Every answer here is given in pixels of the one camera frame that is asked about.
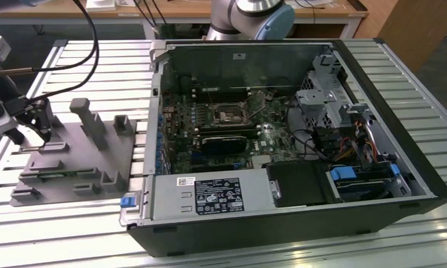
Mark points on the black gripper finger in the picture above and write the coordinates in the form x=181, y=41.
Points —
x=40, y=117
x=15, y=136

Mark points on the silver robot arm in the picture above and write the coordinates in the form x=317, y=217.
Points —
x=227, y=14

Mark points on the CPU socket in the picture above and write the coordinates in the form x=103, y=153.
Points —
x=229, y=115

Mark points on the green RAM stick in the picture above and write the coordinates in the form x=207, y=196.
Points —
x=58, y=174

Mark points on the grey parts rack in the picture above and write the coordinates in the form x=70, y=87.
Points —
x=82, y=167

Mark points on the blue case latch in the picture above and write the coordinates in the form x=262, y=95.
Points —
x=128, y=202

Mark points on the plain white box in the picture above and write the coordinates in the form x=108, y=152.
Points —
x=100, y=5

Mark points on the grey power supply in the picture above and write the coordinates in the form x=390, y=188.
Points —
x=171, y=195

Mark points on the white box with print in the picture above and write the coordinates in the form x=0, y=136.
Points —
x=127, y=2

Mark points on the empty black RAM slots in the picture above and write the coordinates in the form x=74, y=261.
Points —
x=217, y=97

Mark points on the black graphics card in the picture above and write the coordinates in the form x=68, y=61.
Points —
x=223, y=145

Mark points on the silver chipset heatsink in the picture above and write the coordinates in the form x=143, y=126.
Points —
x=262, y=161

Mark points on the green motherboard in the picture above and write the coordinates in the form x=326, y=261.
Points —
x=275, y=142

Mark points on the black PC case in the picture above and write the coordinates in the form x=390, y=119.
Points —
x=246, y=237

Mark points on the black fan shroud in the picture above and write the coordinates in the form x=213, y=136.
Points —
x=298, y=184

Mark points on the metal drive cage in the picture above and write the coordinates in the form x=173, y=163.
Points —
x=321, y=106

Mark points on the blue disk carrier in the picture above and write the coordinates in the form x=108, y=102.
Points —
x=342, y=173

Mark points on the disk bay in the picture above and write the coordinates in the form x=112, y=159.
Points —
x=361, y=187

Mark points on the small blue clip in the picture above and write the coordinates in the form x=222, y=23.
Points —
x=394, y=170

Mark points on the wooden cabinet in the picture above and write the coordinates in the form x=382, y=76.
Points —
x=414, y=28

